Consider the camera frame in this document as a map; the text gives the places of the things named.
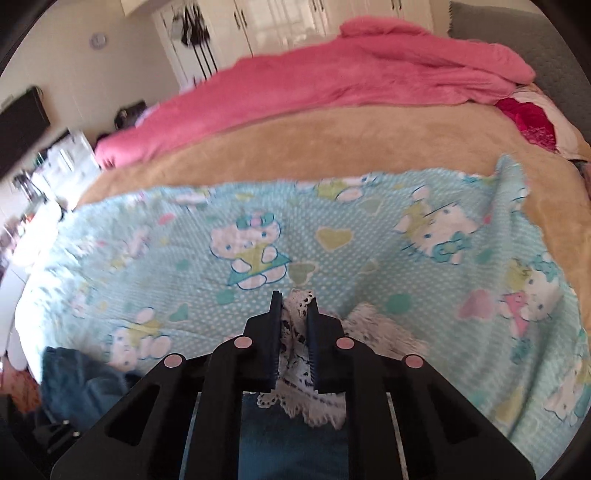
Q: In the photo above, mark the red floral cloth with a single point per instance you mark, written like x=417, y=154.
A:
x=526, y=115

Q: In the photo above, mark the pink duvet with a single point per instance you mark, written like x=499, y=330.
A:
x=323, y=78

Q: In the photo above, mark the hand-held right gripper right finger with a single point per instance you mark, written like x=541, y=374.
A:
x=316, y=344

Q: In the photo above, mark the black bag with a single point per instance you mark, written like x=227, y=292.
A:
x=127, y=117

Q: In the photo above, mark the grey quilted cushion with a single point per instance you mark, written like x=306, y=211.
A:
x=554, y=55

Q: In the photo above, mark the blue denim pants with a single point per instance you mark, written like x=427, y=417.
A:
x=295, y=443

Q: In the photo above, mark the cluttered white table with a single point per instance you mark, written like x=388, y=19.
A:
x=27, y=230

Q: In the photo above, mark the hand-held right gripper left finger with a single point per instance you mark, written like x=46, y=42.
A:
x=276, y=341

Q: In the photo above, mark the hanging black bags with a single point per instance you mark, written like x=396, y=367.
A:
x=194, y=27

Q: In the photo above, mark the tan bed sheet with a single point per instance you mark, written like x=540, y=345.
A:
x=323, y=147

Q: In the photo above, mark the white wardrobe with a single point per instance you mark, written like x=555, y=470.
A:
x=277, y=23

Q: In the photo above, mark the round wall clock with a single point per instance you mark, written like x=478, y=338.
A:
x=98, y=40

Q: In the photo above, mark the black wall television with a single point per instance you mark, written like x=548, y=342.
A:
x=18, y=129

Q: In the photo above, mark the cartoon cat printed blanket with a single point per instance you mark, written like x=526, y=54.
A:
x=346, y=258

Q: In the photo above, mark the white dresser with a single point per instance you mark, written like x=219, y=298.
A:
x=69, y=157

